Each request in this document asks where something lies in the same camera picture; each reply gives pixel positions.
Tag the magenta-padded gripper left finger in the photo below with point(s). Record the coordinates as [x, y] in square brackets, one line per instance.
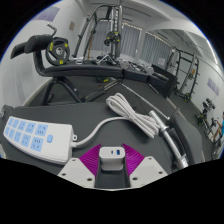
[76, 172]

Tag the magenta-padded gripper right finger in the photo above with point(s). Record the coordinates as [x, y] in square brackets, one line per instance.
[146, 170]

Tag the white charger block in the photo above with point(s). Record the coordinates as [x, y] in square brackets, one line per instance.
[112, 159]

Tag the white power strip blue sockets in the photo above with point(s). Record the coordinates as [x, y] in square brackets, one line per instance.
[40, 138]

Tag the dumbbell rack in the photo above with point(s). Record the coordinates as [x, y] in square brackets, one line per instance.
[208, 116]

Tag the person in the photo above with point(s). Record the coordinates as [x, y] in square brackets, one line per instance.
[220, 128]

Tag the group of chrome dumbbells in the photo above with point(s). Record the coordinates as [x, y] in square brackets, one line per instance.
[148, 70]

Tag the black weight bench with rollers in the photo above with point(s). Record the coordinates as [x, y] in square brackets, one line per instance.
[86, 70]

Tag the black squat rack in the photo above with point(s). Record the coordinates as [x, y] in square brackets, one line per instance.
[186, 73]

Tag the grey window curtain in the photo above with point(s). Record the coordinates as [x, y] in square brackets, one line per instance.
[130, 40]
[155, 50]

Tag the black yellow weight plate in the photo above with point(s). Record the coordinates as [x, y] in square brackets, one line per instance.
[58, 51]

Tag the small purple wall poster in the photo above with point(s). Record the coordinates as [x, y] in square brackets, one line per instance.
[213, 86]

